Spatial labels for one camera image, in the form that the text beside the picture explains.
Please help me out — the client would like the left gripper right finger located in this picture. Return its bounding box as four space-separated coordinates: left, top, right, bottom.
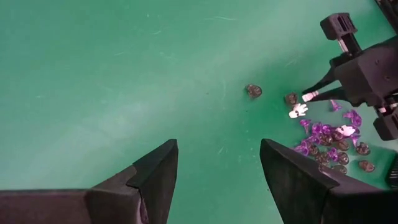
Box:
259 138 398 224

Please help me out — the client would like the black slotted plastic basket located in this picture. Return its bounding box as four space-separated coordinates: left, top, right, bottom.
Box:
385 154 398 189

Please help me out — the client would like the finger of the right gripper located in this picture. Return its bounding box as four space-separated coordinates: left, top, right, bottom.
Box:
302 67 343 94
306 86 352 103

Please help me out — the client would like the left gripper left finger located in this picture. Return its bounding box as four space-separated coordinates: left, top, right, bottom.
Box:
0 139 180 224

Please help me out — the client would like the green table mat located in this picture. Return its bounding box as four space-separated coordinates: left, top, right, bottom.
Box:
0 0 398 224

